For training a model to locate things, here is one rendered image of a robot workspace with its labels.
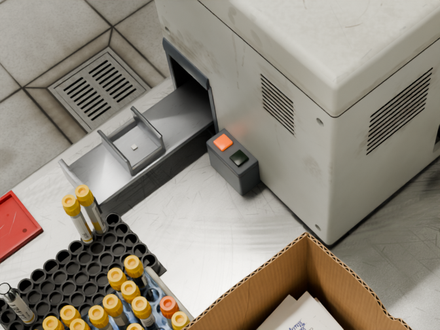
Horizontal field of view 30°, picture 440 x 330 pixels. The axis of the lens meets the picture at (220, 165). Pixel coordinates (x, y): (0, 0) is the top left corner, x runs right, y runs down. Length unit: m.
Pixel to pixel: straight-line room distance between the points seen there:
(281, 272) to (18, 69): 1.60
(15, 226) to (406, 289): 0.45
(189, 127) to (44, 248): 0.22
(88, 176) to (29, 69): 1.35
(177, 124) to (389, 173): 0.25
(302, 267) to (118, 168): 0.26
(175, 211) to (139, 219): 0.04
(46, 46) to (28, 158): 0.36
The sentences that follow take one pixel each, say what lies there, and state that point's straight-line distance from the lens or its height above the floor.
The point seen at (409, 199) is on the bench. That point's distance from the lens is 0.95.
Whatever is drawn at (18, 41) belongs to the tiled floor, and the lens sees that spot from 2.35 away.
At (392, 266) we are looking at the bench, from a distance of 0.91.
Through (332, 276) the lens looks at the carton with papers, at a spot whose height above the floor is 0.99.
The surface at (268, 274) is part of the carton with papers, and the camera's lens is 0.76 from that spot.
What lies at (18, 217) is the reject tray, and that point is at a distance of 0.99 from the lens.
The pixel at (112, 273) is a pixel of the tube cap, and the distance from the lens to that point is 0.80.
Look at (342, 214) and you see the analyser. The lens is 0.87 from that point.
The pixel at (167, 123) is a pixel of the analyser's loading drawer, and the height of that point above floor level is 0.91.
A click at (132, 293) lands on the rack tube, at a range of 0.79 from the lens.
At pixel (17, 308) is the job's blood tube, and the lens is 0.87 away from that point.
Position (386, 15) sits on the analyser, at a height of 1.17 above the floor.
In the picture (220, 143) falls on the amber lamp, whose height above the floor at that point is 0.93.
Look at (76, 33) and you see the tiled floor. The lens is 2.32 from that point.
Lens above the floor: 1.70
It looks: 59 degrees down
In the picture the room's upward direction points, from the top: 11 degrees counter-clockwise
